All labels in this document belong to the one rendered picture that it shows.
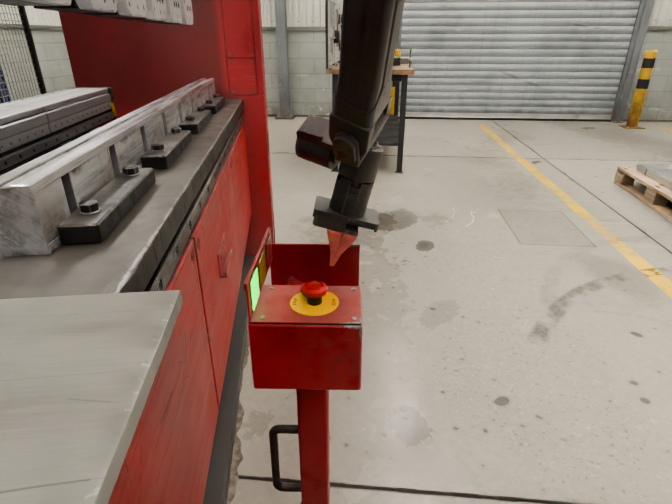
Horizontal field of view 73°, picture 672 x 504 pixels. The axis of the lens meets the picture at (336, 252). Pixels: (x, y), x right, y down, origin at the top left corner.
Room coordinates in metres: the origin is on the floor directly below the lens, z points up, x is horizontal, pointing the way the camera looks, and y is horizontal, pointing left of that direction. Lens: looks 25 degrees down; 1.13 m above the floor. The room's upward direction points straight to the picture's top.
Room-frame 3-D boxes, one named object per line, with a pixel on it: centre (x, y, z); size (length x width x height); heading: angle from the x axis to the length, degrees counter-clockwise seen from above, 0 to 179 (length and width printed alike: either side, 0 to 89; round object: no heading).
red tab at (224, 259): (1.14, 0.31, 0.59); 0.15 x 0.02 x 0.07; 6
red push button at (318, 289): (0.57, 0.03, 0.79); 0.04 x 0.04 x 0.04
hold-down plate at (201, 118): (1.51, 0.45, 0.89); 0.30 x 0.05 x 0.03; 6
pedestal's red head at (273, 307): (0.62, 0.04, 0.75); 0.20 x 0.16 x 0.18; 179
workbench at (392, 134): (5.00, -0.37, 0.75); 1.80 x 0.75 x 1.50; 175
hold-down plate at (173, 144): (1.11, 0.41, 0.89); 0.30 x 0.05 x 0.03; 6
